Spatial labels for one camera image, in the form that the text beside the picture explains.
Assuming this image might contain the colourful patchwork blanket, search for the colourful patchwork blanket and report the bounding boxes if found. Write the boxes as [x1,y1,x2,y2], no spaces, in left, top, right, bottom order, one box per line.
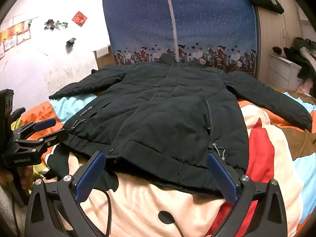
[10,89,316,237]

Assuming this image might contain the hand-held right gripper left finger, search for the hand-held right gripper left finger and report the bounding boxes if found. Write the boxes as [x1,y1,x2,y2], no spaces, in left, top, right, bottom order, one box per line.
[25,150,106,237]

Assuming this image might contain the pile of dark clothes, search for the pile of dark clothes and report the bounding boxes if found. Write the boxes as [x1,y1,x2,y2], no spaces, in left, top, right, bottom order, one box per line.
[272,37,316,95]

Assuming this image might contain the wooden bedside cabinet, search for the wooden bedside cabinet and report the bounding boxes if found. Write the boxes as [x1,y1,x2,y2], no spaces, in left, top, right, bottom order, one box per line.
[92,44,111,71]

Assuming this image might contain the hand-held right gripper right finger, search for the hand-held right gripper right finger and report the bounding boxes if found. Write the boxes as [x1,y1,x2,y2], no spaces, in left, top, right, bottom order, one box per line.
[206,150,288,237]

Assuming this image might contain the row of wall certificates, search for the row of wall certificates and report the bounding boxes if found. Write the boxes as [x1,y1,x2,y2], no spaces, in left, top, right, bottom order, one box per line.
[0,15,34,60]

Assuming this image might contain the person's left hand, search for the person's left hand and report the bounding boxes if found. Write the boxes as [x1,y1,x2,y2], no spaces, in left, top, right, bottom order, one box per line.
[0,165,34,192]

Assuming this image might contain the torn wall stickers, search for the torn wall stickers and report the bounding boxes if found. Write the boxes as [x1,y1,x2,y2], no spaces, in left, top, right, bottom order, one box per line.
[44,18,69,31]

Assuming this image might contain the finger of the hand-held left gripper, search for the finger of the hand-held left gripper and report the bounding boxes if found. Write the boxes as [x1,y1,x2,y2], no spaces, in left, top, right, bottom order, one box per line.
[15,128,69,154]
[11,118,57,139]

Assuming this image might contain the red diamond wall decoration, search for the red diamond wall decoration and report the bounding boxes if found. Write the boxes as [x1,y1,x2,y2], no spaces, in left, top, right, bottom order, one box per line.
[71,11,88,27]

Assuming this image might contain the white drawer cabinet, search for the white drawer cabinet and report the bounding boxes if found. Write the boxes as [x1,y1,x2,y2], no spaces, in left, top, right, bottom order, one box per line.
[268,54,306,92]

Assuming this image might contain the black padded jacket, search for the black padded jacket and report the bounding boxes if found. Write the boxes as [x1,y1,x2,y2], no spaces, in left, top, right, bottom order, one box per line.
[49,54,313,198]

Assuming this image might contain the black cable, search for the black cable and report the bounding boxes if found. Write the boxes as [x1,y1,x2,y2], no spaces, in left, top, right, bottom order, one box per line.
[95,189,112,237]

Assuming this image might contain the light wooden wardrobe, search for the light wooden wardrobe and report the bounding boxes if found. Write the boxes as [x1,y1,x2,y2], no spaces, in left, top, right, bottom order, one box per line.
[255,0,316,92]

